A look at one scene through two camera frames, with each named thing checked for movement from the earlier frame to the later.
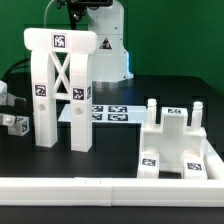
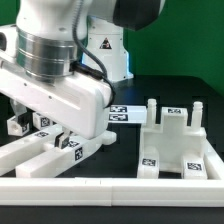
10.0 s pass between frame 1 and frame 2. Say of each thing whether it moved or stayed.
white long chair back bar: moved
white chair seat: stayed
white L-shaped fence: stayed
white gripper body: moved
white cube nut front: stayed
